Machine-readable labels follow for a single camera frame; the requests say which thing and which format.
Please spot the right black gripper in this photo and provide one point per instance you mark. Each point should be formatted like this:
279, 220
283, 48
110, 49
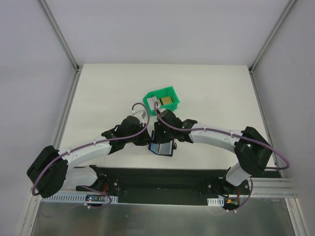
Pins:
162, 137

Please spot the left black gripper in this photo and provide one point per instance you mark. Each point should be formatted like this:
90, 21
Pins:
142, 139

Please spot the black leather card holder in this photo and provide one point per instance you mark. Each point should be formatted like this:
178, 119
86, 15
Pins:
165, 149

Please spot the green plastic bin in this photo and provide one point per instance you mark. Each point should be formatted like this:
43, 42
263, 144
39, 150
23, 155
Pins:
151, 97

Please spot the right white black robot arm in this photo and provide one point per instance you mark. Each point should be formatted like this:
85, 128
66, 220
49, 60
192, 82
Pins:
250, 148

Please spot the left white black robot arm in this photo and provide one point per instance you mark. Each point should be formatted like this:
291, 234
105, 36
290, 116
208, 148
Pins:
54, 169

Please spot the gold credit card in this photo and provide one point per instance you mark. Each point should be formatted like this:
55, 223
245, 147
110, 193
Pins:
165, 100

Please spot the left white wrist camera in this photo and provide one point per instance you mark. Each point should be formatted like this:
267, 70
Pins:
137, 113

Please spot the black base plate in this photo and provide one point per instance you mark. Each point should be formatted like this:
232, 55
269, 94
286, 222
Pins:
165, 186

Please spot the left white cable duct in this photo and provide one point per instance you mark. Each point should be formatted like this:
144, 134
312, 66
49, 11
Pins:
80, 198

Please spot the white cable duct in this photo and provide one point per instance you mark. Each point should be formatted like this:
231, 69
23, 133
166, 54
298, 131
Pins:
80, 198
215, 202

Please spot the right white cable duct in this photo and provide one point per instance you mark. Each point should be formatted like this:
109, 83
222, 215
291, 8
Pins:
215, 202

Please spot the aluminium frame rail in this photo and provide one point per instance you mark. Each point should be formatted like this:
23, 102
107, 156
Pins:
273, 188

